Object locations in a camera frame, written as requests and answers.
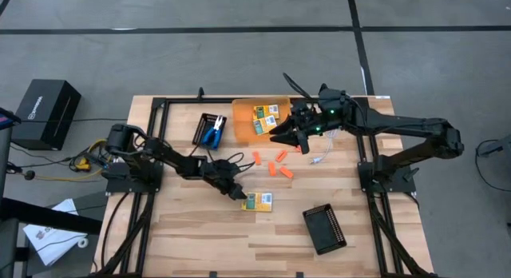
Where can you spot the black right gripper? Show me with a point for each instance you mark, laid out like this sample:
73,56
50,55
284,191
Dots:
311,120

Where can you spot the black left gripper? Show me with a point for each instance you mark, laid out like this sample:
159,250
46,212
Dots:
217,175

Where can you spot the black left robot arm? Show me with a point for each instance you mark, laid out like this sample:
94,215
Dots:
167,154

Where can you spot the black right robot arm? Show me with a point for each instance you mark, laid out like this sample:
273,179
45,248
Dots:
399,120

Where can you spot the orange translucent plastic bin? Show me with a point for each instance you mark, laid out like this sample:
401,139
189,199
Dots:
241,126

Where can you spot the black mesh basket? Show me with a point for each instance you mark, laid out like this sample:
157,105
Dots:
201,124
323,230

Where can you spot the white tape roll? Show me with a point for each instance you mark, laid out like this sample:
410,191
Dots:
79,243

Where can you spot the white paper sheets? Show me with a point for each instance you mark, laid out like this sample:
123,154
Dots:
52,242

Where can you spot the black bench beam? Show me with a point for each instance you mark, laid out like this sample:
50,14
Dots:
40,216

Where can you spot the black power plug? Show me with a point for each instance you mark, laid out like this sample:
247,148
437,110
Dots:
29,175

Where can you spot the black cardboard box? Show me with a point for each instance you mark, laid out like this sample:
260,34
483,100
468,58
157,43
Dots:
44,110

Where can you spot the dark screen device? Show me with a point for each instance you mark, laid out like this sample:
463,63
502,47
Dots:
8,118

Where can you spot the black hook-shaped mount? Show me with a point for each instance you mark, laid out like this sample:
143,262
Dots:
323,87
200,93

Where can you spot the black aluminium table frame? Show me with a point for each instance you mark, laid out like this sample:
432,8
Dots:
120,186

